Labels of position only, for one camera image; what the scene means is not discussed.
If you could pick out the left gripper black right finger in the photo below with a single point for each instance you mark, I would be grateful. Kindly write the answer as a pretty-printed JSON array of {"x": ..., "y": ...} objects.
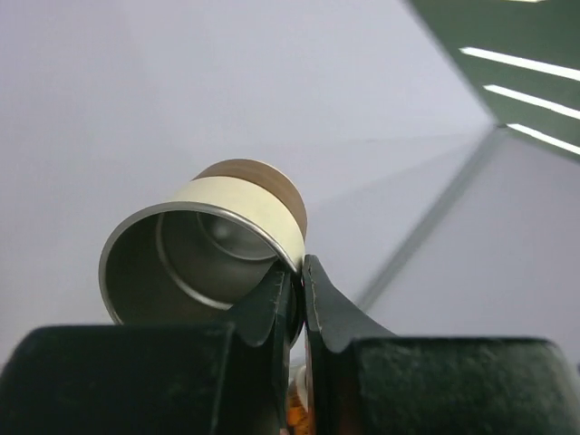
[{"x": 364, "y": 379}]

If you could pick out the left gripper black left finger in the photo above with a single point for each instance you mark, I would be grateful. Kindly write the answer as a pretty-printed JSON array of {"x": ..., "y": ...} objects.
[{"x": 226, "y": 376}]

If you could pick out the steel cup cream brown sleeve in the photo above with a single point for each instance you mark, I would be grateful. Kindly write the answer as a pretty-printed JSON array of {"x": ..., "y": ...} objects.
[{"x": 192, "y": 257}]

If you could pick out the black mug with orange print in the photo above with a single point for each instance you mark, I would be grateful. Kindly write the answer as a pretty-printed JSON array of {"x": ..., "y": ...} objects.
[{"x": 297, "y": 412}]

